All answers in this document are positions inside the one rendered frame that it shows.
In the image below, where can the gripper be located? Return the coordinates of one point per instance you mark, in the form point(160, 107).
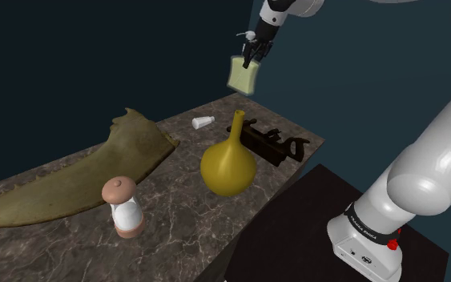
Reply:
point(263, 32)

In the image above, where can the pale green bread slice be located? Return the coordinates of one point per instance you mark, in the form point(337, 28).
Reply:
point(243, 78)

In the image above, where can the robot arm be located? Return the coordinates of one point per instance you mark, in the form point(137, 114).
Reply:
point(424, 172)

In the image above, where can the small white shaker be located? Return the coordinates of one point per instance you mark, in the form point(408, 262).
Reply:
point(202, 122)

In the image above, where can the dark wood hand plane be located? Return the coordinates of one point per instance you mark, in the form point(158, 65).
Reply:
point(272, 144)

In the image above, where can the yellow round-bellied vase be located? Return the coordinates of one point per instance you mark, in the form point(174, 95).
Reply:
point(228, 164)

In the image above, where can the black robot stand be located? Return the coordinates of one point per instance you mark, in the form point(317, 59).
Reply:
point(295, 234)

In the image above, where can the pink and white grinder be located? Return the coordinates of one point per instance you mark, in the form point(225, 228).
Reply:
point(123, 207)

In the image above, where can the large olive serrated claw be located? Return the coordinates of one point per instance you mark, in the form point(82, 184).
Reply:
point(92, 175)

